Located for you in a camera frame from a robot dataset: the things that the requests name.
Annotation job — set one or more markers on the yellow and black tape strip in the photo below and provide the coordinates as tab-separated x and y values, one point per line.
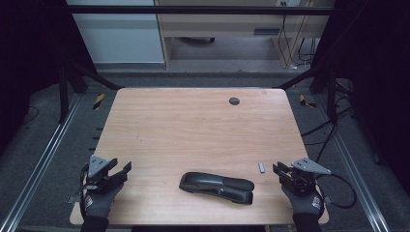
99	101
304	101

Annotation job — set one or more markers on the person's left hand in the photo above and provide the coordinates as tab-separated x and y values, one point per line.
98	204

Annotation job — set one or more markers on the aluminium floor rail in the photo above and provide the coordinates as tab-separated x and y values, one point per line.
357	180
48	151

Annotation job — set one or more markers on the black horizontal frame bar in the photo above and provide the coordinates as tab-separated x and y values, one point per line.
193	9

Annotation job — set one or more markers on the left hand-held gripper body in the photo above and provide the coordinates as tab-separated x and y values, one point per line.
96	166

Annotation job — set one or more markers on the black curtain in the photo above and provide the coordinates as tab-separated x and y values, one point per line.
377	80
29	64

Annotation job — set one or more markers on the light wooden desk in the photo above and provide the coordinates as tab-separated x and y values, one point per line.
222	24

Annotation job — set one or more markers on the white cabinet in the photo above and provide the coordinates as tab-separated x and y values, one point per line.
119	38

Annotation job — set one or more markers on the grey strip of staples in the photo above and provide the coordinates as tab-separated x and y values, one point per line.
261	167

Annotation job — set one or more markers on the person's right hand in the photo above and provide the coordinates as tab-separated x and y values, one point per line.
306	204

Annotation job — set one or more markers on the black metal stand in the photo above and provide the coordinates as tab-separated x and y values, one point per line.
332	96
64	96

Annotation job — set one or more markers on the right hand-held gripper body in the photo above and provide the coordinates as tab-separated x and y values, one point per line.
303	180

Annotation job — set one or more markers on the dark round table grommet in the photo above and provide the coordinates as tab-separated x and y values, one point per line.
234	101

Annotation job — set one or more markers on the grey tape piece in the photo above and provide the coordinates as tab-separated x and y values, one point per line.
328	200
73	199

